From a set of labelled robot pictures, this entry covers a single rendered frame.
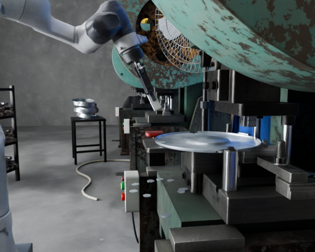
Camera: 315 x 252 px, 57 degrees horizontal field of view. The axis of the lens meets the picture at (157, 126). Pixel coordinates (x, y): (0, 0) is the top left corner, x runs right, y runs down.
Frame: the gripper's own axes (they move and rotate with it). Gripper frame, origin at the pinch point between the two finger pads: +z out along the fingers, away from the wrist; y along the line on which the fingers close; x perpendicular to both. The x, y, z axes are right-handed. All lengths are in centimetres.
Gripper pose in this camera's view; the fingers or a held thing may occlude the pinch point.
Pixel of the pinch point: (154, 101)
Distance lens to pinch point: 111.1
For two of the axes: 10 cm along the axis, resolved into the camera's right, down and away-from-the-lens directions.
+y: 1.6, 1.2, -9.8
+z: 4.2, 8.9, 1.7
